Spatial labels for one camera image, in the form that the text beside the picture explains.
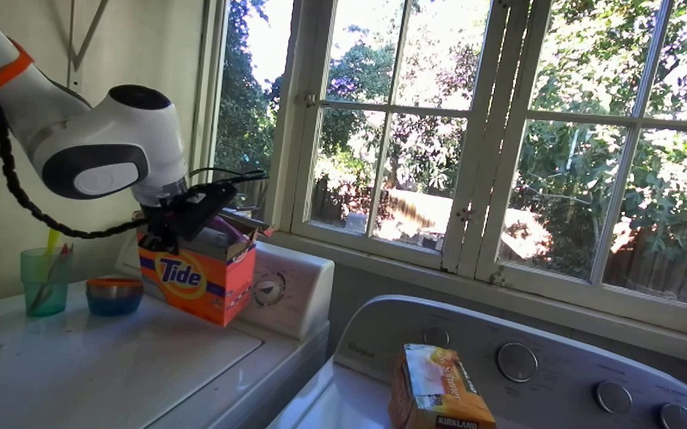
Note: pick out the orange Tide detergent box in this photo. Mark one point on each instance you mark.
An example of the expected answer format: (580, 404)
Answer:
(202, 287)

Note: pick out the teal translucent plastic cup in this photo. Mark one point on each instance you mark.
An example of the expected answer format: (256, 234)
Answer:
(41, 294)

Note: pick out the white framed single pane window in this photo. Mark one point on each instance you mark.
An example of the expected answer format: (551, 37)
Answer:
(249, 95)

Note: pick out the grey round dial knob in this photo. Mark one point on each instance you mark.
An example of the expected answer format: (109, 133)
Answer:
(677, 416)
(516, 360)
(614, 397)

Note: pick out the white machine with rounded panel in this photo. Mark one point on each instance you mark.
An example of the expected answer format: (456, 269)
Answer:
(453, 317)

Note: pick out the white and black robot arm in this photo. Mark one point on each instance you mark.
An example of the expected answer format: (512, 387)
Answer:
(81, 126)

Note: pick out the white framed gridded window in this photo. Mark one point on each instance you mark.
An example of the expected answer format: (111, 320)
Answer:
(391, 157)
(620, 157)

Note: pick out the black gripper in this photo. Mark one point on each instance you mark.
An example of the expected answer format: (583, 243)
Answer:
(173, 220)

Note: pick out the white machine with angular panel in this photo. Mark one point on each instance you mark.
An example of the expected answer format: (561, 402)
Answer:
(120, 373)

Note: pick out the large white dial knob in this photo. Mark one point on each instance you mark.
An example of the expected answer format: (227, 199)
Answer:
(268, 287)

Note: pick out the orange and blue bowl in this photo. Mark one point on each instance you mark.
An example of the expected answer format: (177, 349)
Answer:
(115, 298)

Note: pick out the pink plastic spoon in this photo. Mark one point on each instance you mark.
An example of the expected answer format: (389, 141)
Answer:
(64, 253)

